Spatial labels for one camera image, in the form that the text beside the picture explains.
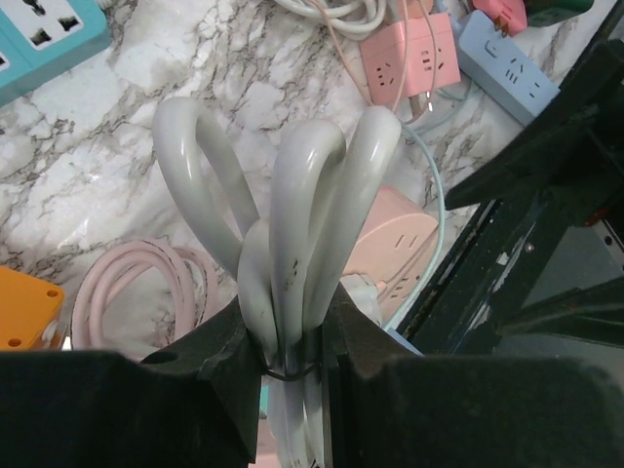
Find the teal plug adapter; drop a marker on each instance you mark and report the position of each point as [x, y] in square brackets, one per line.
[42, 39]

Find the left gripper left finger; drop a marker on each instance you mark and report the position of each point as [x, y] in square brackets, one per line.
[194, 403]

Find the pink cube socket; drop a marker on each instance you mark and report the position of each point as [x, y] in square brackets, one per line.
[410, 58]

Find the dark green cube socket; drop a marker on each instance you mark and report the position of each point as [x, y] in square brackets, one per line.
[544, 13]

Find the small pink flat socket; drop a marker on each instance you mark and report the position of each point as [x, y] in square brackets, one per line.
[510, 16]

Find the pink round socket base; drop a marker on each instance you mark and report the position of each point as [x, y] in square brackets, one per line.
[394, 247]

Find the orange white cube socket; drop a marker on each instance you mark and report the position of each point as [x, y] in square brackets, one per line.
[30, 313]

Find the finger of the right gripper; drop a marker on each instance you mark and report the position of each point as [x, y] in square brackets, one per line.
[590, 102]

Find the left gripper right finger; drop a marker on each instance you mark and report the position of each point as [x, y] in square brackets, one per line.
[385, 406]

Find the light blue power strip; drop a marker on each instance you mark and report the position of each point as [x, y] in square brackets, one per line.
[498, 66]

